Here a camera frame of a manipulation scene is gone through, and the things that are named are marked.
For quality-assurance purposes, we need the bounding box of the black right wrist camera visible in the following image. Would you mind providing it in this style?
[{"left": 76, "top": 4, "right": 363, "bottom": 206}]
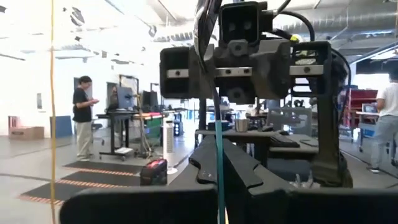
[{"left": 218, "top": 1, "right": 269, "bottom": 45}]

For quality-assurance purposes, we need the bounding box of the person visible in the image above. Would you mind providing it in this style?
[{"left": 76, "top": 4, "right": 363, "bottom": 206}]
[
  {"left": 366, "top": 67, "right": 398, "bottom": 174},
  {"left": 72, "top": 75, "right": 100, "bottom": 162}
]

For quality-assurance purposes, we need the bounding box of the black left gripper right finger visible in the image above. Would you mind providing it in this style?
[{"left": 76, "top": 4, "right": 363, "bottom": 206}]
[{"left": 223, "top": 139, "right": 398, "bottom": 224}]

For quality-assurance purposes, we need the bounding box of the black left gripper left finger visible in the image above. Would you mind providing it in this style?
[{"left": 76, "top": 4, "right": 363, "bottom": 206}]
[{"left": 58, "top": 136, "right": 218, "bottom": 224}]

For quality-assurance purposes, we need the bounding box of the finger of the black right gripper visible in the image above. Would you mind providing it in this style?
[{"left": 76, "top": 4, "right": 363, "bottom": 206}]
[
  {"left": 159, "top": 45, "right": 215, "bottom": 100},
  {"left": 290, "top": 40, "right": 333, "bottom": 96}
]

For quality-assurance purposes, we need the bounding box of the grey desk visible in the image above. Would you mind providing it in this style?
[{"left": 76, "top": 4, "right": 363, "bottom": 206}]
[{"left": 195, "top": 129, "right": 320, "bottom": 169}]

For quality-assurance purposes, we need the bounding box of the black mat orange striped edge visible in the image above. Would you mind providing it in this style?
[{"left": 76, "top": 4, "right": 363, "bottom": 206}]
[
  {"left": 63, "top": 160, "right": 144, "bottom": 175},
  {"left": 17, "top": 179, "right": 142, "bottom": 207}
]

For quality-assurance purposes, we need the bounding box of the spoon with turquoise handle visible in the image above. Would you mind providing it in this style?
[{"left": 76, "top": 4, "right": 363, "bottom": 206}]
[{"left": 193, "top": 0, "right": 227, "bottom": 224}]

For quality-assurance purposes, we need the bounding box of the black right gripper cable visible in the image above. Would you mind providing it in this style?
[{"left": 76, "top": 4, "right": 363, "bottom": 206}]
[{"left": 267, "top": 10, "right": 354, "bottom": 125}]

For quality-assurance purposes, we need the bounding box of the silver ventilation duct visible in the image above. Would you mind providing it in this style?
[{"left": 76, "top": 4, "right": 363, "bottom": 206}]
[{"left": 273, "top": 0, "right": 398, "bottom": 35}]

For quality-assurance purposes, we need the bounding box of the black keyboard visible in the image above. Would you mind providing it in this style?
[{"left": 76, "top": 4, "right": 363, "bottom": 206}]
[{"left": 269, "top": 133, "right": 301, "bottom": 149}]

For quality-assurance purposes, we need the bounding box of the black standing desk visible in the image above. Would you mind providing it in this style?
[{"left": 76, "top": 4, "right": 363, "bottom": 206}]
[{"left": 96, "top": 108, "right": 165, "bottom": 161}]

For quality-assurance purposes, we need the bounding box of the cardboard box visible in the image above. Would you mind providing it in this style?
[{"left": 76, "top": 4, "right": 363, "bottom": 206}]
[{"left": 7, "top": 126, "right": 45, "bottom": 141}]

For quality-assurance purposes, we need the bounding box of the blue panel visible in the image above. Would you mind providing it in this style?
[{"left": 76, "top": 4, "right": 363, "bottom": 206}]
[{"left": 49, "top": 115, "right": 74, "bottom": 138}]

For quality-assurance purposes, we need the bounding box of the computer monitor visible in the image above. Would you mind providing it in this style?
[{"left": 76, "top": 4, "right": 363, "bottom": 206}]
[{"left": 107, "top": 82, "right": 137, "bottom": 110}]

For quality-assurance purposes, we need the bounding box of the white tower fan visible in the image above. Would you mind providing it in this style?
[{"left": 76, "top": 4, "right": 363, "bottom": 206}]
[{"left": 162, "top": 120, "right": 178, "bottom": 175}]

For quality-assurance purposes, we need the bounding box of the yellow hanging cable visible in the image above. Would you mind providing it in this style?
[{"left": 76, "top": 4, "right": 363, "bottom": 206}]
[{"left": 49, "top": 0, "right": 57, "bottom": 224}]

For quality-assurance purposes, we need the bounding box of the metal cup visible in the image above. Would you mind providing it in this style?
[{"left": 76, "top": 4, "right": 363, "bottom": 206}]
[{"left": 233, "top": 118, "right": 251, "bottom": 133}]

